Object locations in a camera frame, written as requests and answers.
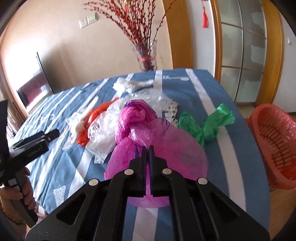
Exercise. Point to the orange plastic bag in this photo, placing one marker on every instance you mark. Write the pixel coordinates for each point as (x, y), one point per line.
(82, 138)

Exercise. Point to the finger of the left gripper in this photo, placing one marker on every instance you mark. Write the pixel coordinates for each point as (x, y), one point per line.
(52, 135)
(39, 144)

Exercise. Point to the white knotted plastic bag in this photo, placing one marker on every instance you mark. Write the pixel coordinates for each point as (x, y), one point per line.
(130, 87)

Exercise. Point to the magenta plastic bag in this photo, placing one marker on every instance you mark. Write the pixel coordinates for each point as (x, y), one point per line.
(139, 126)

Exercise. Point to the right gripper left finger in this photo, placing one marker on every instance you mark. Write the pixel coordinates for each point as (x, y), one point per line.
(97, 210)

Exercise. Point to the clear plastic bag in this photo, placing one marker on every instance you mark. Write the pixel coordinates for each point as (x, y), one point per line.
(102, 131)

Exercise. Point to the white black-dotted plastic bag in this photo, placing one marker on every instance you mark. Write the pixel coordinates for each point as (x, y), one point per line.
(170, 111)

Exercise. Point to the person's left hand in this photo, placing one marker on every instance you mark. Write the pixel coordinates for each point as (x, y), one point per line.
(11, 194)

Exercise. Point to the red berry branches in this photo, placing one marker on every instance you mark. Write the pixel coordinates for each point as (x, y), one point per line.
(134, 18)

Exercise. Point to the glass vase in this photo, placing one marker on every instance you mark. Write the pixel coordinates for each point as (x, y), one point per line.
(147, 57)

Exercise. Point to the red tassel ornament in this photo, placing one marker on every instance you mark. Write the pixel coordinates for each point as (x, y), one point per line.
(205, 24)

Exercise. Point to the red plastic laundry basket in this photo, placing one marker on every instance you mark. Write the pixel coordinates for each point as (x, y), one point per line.
(274, 132)

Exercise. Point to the blue white striped tablecloth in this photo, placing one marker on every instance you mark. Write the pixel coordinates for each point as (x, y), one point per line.
(235, 163)

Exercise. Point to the green plastic bag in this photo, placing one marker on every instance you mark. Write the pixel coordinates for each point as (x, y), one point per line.
(208, 131)

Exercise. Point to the black television screen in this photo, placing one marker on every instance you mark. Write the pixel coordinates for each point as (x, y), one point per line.
(35, 86)

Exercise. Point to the wooden door frame post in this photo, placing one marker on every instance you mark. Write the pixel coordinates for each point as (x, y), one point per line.
(178, 23)

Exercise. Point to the wooden frosted glass door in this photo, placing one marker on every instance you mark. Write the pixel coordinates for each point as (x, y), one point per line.
(249, 49)

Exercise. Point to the white wall socket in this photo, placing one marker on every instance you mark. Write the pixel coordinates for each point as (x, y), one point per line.
(83, 23)

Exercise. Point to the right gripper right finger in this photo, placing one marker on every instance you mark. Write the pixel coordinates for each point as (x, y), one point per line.
(199, 210)

